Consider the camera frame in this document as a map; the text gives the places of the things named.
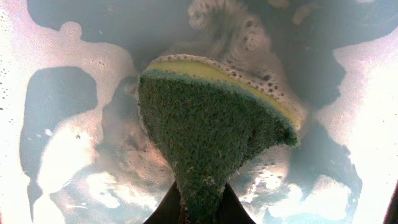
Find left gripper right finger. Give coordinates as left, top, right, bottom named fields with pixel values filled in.
left=217, top=184, right=256, bottom=224

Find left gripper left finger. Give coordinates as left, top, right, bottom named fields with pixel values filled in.
left=144, top=181, right=186, bottom=224

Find green yellow sponge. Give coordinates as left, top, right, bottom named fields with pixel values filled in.
left=138, top=55, right=302, bottom=223

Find rectangular tray with soapy water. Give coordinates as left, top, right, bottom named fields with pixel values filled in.
left=1, top=0, right=397, bottom=223

